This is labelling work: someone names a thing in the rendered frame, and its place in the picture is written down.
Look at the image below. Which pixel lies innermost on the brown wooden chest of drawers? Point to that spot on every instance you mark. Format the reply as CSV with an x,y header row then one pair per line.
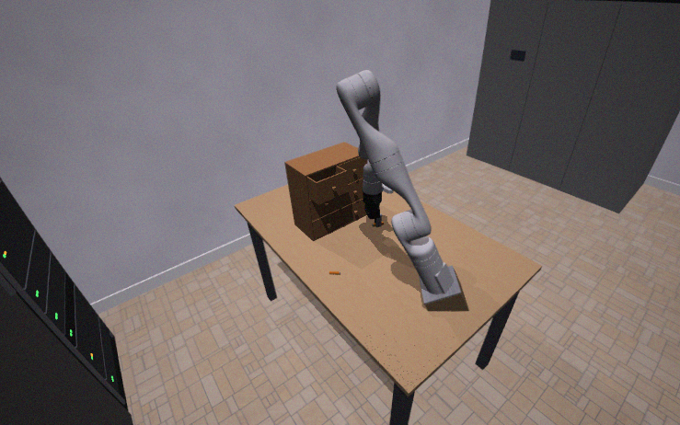
x,y
299,168

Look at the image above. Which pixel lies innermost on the brown wooden drawer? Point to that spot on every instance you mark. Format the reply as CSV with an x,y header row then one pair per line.
x,y
326,224
327,184
355,192
323,208
352,211
354,168

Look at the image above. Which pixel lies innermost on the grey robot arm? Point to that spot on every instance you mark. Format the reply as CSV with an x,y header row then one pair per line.
x,y
387,166

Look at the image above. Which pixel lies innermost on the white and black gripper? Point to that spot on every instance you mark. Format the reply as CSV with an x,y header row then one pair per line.
x,y
372,196

